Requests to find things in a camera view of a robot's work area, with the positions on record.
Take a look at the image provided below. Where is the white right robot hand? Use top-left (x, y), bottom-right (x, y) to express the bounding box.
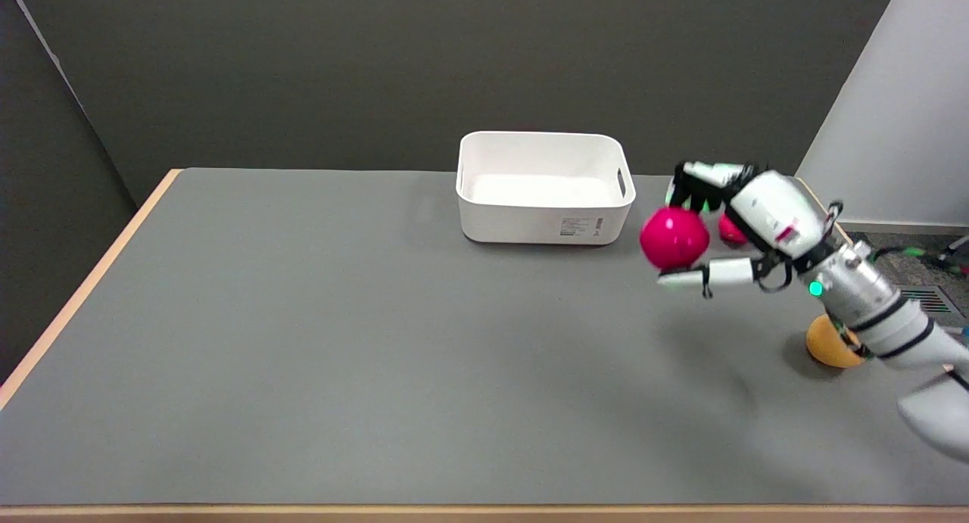
top-left (657, 160), bottom-right (832, 291)

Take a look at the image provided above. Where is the magenta pomegranate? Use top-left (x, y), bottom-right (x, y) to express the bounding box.
top-left (640, 207), bottom-right (711, 271)

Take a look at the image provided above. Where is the red yellow mango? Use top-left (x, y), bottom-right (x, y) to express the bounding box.
top-left (717, 213), bottom-right (750, 244)

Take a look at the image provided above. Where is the orange pear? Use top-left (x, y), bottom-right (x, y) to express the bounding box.
top-left (805, 314), bottom-right (865, 369)

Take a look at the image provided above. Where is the white plastic storage bin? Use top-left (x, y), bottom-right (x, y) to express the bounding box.
top-left (456, 131), bottom-right (637, 245)

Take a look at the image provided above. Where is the grey table mat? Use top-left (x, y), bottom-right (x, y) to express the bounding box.
top-left (0, 167), bottom-right (969, 506)

